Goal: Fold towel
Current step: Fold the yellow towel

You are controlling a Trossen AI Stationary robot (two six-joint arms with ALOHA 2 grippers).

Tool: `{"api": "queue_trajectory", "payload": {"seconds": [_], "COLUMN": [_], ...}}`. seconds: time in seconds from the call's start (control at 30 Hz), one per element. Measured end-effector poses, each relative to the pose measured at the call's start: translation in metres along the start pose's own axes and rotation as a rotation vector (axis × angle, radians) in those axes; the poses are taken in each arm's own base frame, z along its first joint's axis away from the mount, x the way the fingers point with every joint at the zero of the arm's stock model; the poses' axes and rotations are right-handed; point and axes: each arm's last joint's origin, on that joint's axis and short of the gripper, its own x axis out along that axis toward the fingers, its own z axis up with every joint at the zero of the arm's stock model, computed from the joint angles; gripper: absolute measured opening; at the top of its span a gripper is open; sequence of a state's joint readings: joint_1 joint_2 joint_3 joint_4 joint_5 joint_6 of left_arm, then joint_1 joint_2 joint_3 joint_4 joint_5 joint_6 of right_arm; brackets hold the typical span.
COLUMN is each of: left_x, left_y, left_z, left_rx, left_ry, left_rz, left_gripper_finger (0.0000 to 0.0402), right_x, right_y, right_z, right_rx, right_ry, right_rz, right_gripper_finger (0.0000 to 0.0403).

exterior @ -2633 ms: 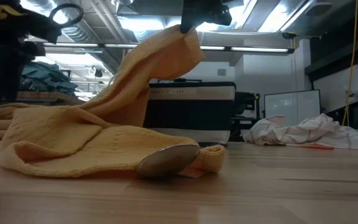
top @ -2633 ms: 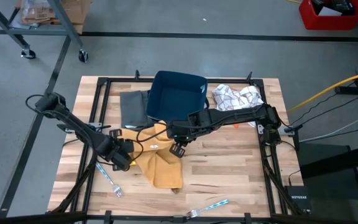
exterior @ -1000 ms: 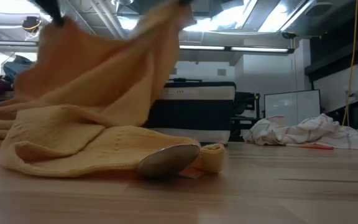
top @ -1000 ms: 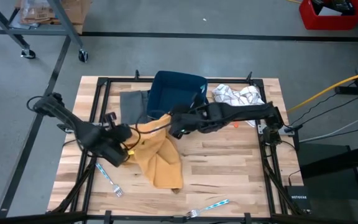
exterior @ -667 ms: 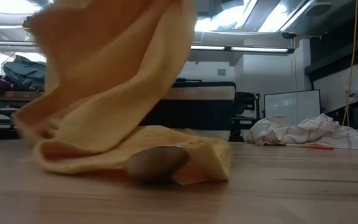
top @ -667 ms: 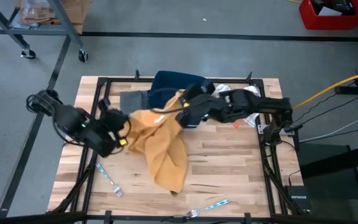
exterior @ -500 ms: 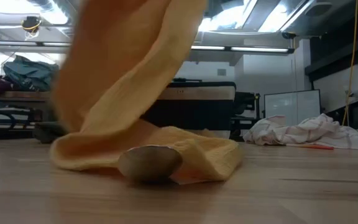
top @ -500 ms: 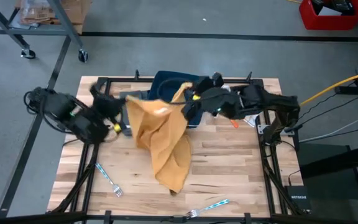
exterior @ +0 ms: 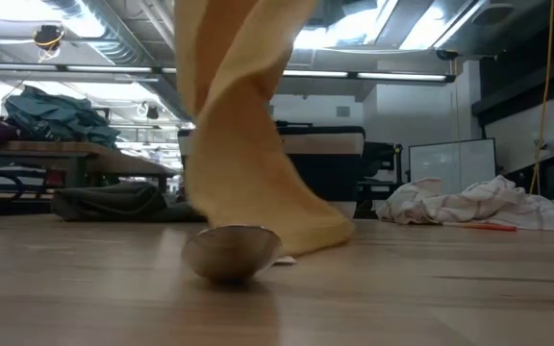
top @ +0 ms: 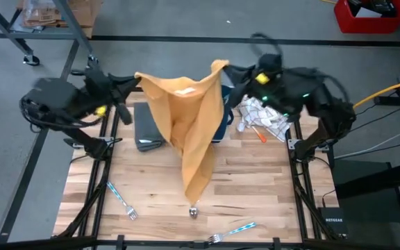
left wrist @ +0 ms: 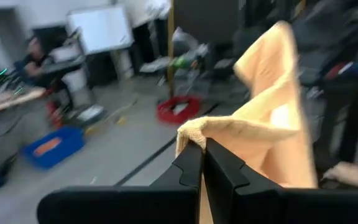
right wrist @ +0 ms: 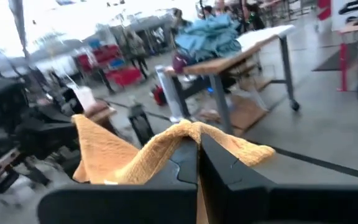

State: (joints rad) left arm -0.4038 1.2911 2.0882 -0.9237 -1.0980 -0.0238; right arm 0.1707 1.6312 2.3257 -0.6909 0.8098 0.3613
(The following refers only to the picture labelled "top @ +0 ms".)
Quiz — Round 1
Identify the yellow cable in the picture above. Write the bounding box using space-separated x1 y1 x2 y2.
352 76 400 109

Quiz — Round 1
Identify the black metal stand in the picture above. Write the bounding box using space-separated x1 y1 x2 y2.
331 158 400 250

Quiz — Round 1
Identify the blue striped handle fork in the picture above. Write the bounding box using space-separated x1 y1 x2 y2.
106 181 139 222
208 222 258 244

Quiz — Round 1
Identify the dark grey towel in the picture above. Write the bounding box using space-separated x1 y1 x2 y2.
133 101 168 153

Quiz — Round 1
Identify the black Netgear router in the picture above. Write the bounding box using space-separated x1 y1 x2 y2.
317 207 349 239

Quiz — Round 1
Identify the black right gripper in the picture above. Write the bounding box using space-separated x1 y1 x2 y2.
223 64 284 108

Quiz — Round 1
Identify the red plastic bin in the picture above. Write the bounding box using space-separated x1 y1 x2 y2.
333 0 400 35

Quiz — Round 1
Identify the plastic-wrapped cardboard package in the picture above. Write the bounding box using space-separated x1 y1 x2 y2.
21 0 64 28

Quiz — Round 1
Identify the orange-handled utensil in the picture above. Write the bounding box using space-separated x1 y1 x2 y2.
251 125 268 144

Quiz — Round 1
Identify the black floor cable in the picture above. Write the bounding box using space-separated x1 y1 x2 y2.
351 106 400 133

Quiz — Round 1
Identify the navy fabric basket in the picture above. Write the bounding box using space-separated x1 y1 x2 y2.
212 85 235 144

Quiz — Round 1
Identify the black electronic device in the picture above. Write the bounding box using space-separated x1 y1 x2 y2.
369 0 397 17

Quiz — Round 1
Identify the black metal table frame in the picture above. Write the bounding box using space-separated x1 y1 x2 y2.
52 78 340 250

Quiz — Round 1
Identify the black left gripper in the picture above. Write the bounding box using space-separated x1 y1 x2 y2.
101 74 142 105

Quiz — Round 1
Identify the brown cardboard box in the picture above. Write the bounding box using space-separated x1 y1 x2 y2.
60 0 104 39

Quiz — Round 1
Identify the yellow towel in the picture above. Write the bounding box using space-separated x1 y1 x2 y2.
134 58 231 206

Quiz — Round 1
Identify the grey metal wheeled cart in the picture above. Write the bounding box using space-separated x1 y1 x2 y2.
0 0 100 71

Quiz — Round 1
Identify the black right camera cable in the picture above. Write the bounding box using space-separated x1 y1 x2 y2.
250 33 284 58

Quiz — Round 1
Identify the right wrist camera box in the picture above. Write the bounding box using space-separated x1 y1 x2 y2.
258 51 284 72

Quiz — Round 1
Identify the grey floor cable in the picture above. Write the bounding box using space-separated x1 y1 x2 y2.
333 127 400 160

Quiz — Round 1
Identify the white checked towel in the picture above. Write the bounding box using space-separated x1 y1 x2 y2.
236 94 293 142

